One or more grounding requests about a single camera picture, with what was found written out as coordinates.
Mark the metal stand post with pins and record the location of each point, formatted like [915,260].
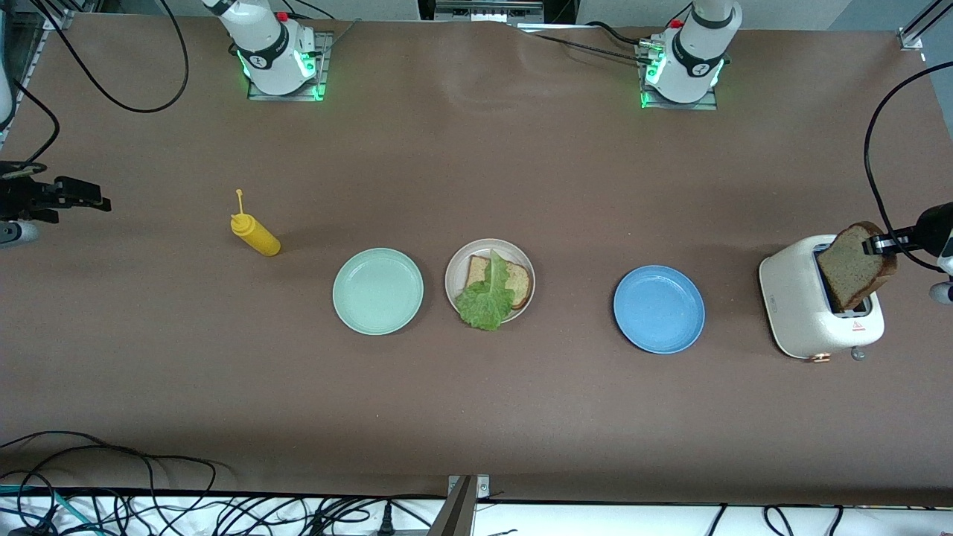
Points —
[454,514]

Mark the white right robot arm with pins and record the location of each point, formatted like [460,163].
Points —
[268,52]

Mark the black power plug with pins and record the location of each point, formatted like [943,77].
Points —
[386,521]

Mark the mint green plate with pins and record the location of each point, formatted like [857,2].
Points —
[378,292]

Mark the aluminium frame rail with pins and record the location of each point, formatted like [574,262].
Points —
[33,52]

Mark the green lettuce leaf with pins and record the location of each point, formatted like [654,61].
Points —
[488,301]

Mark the aluminium frame profile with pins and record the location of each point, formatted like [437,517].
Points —
[910,37]

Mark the black metal equipment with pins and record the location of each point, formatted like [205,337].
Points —
[488,11]

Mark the blue plate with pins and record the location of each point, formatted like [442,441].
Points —
[659,309]

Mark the brown bread slice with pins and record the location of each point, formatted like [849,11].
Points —
[849,272]
[521,286]

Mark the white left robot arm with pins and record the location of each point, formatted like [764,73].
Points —
[696,59]

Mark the yellow squeeze bottle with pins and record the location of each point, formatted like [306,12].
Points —
[260,237]

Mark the cream white toaster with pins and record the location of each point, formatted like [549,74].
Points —
[797,305]

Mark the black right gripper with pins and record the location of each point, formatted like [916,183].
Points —
[21,196]

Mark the beige plate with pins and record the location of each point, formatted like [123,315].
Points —
[515,257]

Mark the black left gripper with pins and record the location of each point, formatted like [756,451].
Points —
[934,225]

